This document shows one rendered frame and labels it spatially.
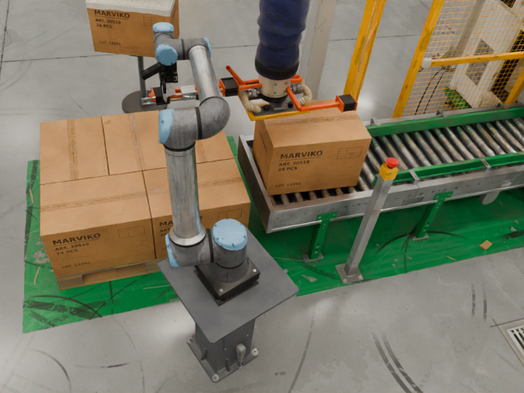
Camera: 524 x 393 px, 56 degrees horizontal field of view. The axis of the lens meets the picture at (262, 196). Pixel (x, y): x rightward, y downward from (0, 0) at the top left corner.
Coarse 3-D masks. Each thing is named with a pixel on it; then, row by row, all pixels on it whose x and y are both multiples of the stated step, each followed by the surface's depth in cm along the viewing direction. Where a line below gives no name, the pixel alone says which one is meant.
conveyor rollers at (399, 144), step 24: (504, 120) 381; (384, 144) 348; (408, 144) 352; (432, 144) 354; (456, 144) 356; (480, 144) 358; (504, 144) 360; (408, 168) 330; (312, 192) 306; (336, 192) 310
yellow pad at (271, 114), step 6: (288, 102) 266; (264, 108) 257; (270, 108) 260; (288, 108) 261; (294, 108) 261; (252, 114) 256; (258, 114) 255; (264, 114) 256; (270, 114) 257; (276, 114) 258; (282, 114) 258; (288, 114) 259; (294, 114) 261; (300, 114) 262; (252, 120) 254
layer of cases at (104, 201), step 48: (48, 144) 315; (96, 144) 319; (144, 144) 323; (48, 192) 287; (96, 192) 291; (144, 192) 294; (240, 192) 302; (48, 240) 270; (96, 240) 281; (144, 240) 294
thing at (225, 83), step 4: (220, 80) 250; (224, 80) 252; (228, 80) 253; (232, 80) 253; (236, 80) 251; (224, 84) 250; (228, 84) 250; (232, 84) 250; (236, 84) 250; (224, 88) 247; (228, 88) 247; (232, 88) 247; (236, 88) 248; (224, 92) 248; (228, 92) 249; (232, 92) 250; (236, 92) 250; (224, 96) 250; (228, 96) 250
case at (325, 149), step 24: (264, 120) 287; (288, 120) 289; (312, 120) 291; (336, 120) 294; (360, 120) 296; (264, 144) 290; (288, 144) 274; (312, 144) 278; (336, 144) 282; (360, 144) 287; (264, 168) 297; (288, 168) 288; (312, 168) 293; (336, 168) 298; (360, 168) 303; (288, 192) 303
